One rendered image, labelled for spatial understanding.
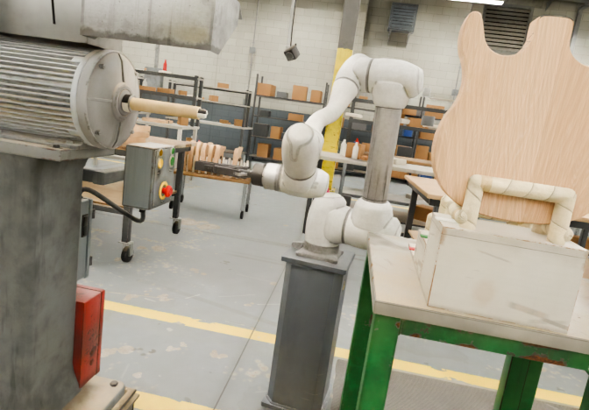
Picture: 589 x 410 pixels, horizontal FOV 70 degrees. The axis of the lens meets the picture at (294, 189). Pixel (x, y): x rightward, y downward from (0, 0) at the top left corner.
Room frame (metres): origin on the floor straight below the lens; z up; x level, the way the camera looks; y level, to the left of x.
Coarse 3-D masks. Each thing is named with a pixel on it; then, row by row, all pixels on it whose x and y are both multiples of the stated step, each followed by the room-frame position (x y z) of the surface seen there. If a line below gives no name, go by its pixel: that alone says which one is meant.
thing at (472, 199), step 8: (472, 184) 0.83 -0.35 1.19; (472, 192) 0.83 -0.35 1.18; (480, 192) 0.83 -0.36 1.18; (464, 200) 0.85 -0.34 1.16; (472, 200) 0.83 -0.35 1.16; (480, 200) 0.83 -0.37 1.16; (464, 208) 0.84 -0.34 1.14; (472, 208) 0.83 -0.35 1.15; (472, 216) 0.83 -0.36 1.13; (464, 224) 0.83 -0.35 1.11; (472, 224) 0.83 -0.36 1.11
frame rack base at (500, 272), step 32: (448, 224) 0.85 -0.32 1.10; (480, 224) 0.90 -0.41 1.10; (448, 256) 0.82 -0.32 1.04; (480, 256) 0.82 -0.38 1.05; (512, 256) 0.81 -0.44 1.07; (544, 256) 0.80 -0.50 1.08; (576, 256) 0.79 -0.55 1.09; (448, 288) 0.82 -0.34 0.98; (480, 288) 0.81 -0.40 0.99; (512, 288) 0.80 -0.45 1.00; (544, 288) 0.80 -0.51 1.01; (576, 288) 0.79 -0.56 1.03; (512, 320) 0.80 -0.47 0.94; (544, 320) 0.79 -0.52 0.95
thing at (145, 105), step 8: (136, 104) 1.09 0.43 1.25; (144, 104) 1.09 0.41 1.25; (152, 104) 1.09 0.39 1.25; (160, 104) 1.09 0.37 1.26; (168, 104) 1.09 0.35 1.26; (176, 104) 1.09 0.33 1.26; (152, 112) 1.10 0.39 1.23; (160, 112) 1.09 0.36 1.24; (168, 112) 1.09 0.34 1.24; (176, 112) 1.08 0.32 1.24; (184, 112) 1.08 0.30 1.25; (192, 112) 1.08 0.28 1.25
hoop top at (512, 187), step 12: (468, 180) 0.85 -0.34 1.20; (480, 180) 0.83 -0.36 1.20; (492, 180) 0.83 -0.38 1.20; (504, 180) 0.83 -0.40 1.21; (516, 180) 0.83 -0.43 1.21; (492, 192) 0.83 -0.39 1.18; (504, 192) 0.83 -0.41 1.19; (516, 192) 0.82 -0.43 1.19; (528, 192) 0.82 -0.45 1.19; (540, 192) 0.81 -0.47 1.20; (552, 192) 0.81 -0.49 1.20; (564, 192) 0.81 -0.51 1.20
